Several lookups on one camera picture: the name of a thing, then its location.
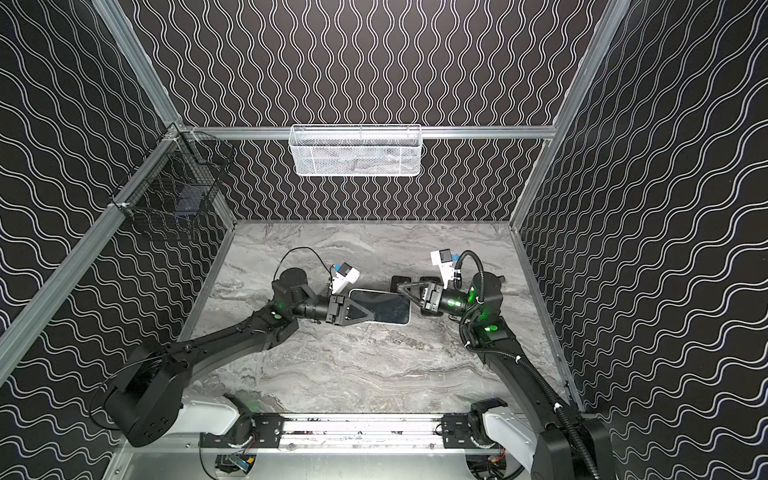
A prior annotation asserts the light blue phone case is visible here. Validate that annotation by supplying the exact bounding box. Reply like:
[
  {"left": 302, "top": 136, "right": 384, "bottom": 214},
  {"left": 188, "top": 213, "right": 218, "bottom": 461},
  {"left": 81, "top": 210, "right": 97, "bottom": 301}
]
[
  {"left": 347, "top": 288, "right": 413, "bottom": 326},
  {"left": 390, "top": 275, "right": 412, "bottom": 294}
]

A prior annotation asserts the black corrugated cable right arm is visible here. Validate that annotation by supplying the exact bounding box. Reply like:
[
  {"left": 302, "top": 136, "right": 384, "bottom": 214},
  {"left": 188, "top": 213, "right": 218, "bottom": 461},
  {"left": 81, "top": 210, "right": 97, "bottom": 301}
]
[{"left": 452, "top": 250, "right": 601, "bottom": 480}]

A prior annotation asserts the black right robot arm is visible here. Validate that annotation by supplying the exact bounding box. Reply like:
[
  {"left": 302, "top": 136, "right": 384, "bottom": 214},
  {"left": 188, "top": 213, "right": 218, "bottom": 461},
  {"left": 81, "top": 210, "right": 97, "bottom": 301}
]
[{"left": 391, "top": 272, "right": 616, "bottom": 479}]

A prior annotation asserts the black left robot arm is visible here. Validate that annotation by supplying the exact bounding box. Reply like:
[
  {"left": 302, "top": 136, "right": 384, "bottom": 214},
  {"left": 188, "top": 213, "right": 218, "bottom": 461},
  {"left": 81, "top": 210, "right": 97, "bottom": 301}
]
[{"left": 103, "top": 268, "right": 375, "bottom": 447}]

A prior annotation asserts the aluminium corner post right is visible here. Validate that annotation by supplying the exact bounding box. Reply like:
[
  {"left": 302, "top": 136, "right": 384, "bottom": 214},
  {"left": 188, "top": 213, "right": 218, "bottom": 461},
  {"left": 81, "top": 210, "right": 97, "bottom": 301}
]
[{"left": 510, "top": 0, "right": 631, "bottom": 232}]

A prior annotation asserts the black phone case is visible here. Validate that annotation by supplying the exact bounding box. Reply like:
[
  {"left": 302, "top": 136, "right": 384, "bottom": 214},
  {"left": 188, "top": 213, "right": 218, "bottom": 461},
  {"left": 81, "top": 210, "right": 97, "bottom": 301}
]
[{"left": 419, "top": 276, "right": 443, "bottom": 285}]

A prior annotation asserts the aluminium back crossbar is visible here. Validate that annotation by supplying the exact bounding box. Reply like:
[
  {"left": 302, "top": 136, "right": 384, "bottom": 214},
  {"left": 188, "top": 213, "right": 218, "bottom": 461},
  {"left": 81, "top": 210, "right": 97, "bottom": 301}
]
[{"left": 183, "top": 125, "right": 556, "bottom": 141}]

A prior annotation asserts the white wire mesh basket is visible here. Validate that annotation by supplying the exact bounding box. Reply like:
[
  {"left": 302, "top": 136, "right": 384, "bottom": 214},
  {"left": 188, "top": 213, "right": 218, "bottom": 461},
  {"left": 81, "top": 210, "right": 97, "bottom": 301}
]
[{"left": 288, "top": 124, "right": 424, "bottom": 177}]

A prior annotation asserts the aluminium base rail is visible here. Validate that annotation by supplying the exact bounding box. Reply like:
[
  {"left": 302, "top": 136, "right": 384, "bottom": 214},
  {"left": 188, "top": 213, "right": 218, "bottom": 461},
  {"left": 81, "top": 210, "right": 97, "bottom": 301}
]
[{"left": 119, "top": 411, "right": 607, "bottom": 457}]

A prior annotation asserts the aluminium corner post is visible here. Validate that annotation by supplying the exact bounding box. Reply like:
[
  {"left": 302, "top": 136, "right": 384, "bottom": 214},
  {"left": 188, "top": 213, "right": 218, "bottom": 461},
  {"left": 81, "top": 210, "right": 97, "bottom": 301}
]
[
  {"left": 93, "top": 0, "right": 183, "bottom": 126},
  {"left": 510, "top": 0, "right": 631, "bottom": 232}
]

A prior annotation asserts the aluminium corner post left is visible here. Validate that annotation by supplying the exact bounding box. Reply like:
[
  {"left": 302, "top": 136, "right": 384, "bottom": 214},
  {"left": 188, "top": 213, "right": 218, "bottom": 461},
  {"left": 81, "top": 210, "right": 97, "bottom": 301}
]
[{"left": 93, "top": 0, "right": 183, "bottom": 126}]

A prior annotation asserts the black wire mesh basket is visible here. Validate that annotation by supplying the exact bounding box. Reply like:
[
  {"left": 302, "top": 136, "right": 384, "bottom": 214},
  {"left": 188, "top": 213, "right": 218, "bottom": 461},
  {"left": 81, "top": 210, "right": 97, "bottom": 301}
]
[{"left": 119, "top": 131, "right": 235, "bottom": 243}]

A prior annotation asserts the aluminium left side rail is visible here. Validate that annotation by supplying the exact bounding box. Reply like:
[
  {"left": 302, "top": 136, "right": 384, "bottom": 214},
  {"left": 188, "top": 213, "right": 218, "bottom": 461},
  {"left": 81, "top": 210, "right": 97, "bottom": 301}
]
[{"left": 1, "top": 126, "right": 180, "bottom": 381}]

